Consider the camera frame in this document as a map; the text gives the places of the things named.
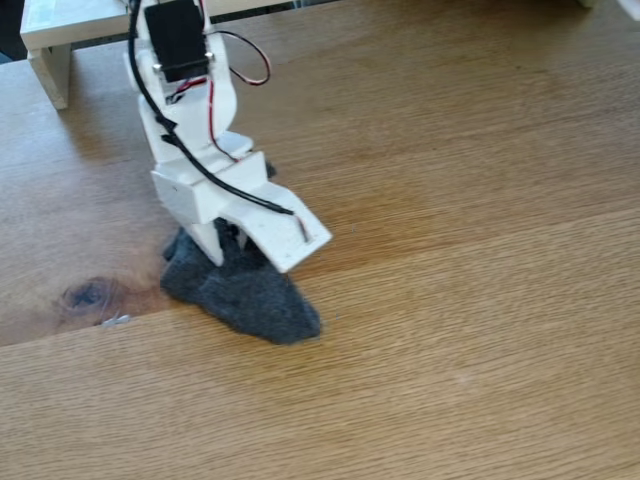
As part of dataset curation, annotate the dark grey fleece cloth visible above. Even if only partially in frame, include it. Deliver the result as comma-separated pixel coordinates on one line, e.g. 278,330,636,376
159,159,325,347

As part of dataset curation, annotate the white shelf stand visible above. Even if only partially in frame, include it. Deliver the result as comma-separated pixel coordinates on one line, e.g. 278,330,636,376
19,0,599,111

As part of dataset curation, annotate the black cable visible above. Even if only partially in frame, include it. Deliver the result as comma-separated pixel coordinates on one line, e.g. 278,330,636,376
125,0,296,216

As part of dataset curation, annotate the red black white wire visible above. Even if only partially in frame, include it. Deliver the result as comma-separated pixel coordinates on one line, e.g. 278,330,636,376
202,0,274,164

